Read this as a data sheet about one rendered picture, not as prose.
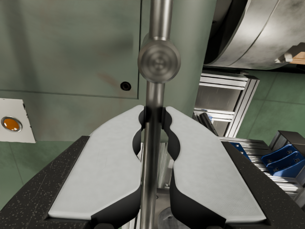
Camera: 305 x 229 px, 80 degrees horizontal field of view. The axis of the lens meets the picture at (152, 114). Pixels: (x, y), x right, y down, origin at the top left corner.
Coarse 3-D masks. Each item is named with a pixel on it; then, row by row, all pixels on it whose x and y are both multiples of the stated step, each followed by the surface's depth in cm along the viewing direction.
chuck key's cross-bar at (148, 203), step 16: (160, 0) 9; (160, 16) 9; (160, 32) 10; (160, 96) 12; (160, 112) 12; (160, 128) 13; (144, 144) 13; (144, 160) 13; (144, 176) 14; (144, 192) 14; (144, 208) 14; (144, 224) 15
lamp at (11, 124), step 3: (6, 120) 27; (9, 120) 27; (12, 120) 27; (6, 123) 27; (9, 123) 27; (12, 123) 27; (15, 123) 27; (6, 126) 27; (9, 126) 27; (12, 126) 27; (15, 126) 27; (18, 126) 27; (12, 129) 27; (15, 129) 28
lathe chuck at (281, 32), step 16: (288, 0) 22; (304, 0) 22; (272, 16) 23; (288, 16) 23; (304, 16) 23; (272, 32) 25; (288, 32) 25; (304, 32) 25; (256, 48) 27; (272, 48) 27; (288, 48) 27; (240, 64) 33; (256, 64) 32; (272, 64) 32
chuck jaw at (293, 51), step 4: (300, 44) 27; (304, 44) 27; (292, 48) 28; (296, 48) 28; (300, 48) 28; (304, 48) 28; (288, 52) 29; (292, 52) 29; (296, 52) 29; (280, 56) 30; (284, 56) 30; (288, 56) 30; (292, 56) 30
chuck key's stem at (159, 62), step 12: (144, 48) 9; (156, 48) 9; (168, 48) 9; (144, 60) 9; (156, 60) 9; (168, 60) 9; (180, 60) 9; (144, 72) 9; (156, 72) 9; (168, 72) 9
